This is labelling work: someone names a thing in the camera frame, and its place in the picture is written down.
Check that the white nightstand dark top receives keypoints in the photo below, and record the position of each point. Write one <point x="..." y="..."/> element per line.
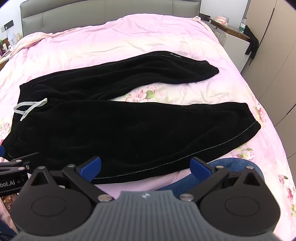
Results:
<point x="233" y="44"/>

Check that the grey padded headboard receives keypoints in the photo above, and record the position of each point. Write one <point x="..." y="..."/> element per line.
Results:
<point x="92" y="11"/>

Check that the wooden nightstand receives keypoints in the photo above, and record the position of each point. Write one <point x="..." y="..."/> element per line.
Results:
<point x="4" y="60"/>

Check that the pink tissue box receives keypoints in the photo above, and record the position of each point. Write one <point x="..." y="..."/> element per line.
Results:
<point x="222" y="19"/>

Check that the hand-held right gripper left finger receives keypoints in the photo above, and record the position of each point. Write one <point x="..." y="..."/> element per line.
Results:
<point x="91" y="169"/>

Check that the beige wardrobe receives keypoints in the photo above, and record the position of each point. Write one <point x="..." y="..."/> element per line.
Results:
<point x="275" y="58"/>

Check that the pink floral blanket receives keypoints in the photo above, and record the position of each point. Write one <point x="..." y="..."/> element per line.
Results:
<point x="138" y="39"/>

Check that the black pants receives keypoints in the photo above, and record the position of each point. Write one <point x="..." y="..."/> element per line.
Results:
<point x="115" y="129"/>

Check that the person's blue jeans leg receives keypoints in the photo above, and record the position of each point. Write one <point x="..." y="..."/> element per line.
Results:
<point x="222" y="163"/>

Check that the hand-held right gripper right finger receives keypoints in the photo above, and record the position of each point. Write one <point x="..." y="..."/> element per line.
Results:
<point x="198" y="168"/>

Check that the clear plastic bottle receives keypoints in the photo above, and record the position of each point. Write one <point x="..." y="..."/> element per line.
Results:
<point x="242" y="26"/>

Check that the black hanging cloth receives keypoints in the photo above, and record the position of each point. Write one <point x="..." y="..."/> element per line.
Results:
<point x="252" y="40"/>

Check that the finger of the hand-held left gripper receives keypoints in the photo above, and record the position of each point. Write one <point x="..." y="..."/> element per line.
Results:
<point x="22" y="162"/>
<point x="2" y="151"/>

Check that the black wall socket panel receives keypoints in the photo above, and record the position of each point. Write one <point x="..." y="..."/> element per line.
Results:
<point x="7" y="25"/>

